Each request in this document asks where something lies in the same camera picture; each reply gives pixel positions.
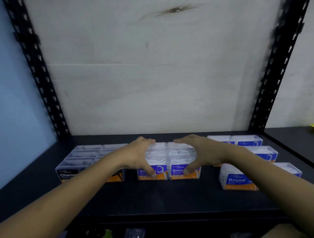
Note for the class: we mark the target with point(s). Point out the person's left hand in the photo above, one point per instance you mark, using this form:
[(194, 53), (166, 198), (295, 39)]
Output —
[(133, 154)]

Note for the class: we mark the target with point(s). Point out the person's right hand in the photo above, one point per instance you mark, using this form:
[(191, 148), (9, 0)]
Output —
[(211, 153)]

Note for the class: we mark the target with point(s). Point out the person's left forearm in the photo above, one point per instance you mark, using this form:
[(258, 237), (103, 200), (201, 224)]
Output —
[(54, 198)]

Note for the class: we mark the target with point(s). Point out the person's right forearm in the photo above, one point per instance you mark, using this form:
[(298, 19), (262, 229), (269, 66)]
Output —
[(274, 188)]

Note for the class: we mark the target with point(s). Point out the clear plastic bottle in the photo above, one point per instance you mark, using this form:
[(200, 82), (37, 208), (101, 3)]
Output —
[(135, 234)]

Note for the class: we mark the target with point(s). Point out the green plastic packet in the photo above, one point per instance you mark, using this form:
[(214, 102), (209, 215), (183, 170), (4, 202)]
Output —
[(108, 234)]

